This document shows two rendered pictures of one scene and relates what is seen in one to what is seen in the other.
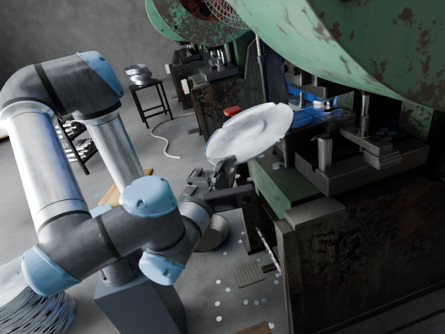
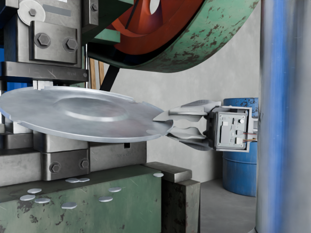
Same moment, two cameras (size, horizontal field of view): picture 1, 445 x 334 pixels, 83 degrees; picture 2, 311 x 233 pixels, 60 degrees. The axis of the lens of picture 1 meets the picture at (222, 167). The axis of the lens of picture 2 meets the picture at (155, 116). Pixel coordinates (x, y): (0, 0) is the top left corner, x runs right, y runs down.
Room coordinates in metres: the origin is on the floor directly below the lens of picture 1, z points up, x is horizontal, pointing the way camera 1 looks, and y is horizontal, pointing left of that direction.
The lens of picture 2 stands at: (0.85, 0.37, 0.79)
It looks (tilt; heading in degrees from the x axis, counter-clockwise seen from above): 2 degrees down; 238
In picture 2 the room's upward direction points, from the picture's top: straight up
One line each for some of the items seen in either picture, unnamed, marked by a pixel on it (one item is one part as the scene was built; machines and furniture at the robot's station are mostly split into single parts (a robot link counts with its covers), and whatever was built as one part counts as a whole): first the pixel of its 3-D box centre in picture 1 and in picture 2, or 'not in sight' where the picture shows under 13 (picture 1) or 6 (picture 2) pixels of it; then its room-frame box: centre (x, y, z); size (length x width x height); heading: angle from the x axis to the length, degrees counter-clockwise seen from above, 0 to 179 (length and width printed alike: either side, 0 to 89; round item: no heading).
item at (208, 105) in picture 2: (222, 171); (204, 113); (0.52, 0.00, 0.78); 0.09 x 0.02 x 0.05; 149
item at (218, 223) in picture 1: (205, 235); not in sight; (1.09, 0.19, 0.04); 0.30 x 0.30 x 0.07
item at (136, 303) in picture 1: (148, 303); not in sight; (0.61, 0.40, 0.23); 0.18 x 0.18 x 0.45; 8
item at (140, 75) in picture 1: (148, 94); not in sight; (3.64, 0.77, 0.40); 0.45 x 0.40 x 0.79; 19
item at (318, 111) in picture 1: (326, 117); (42, 121); (0.73, -0.36, 0.76); 0.15 x 0.09 x 0.05; 7
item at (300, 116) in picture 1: (279, 144); (68, 144); (0.71, -0.19, 0.72); 0.25 x 0.14 x 0.14; 97
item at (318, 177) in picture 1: (328, 140); (41, 153); (0.73, -0.37, 0.68); 0.45 x 0.30 x 0.06; 7
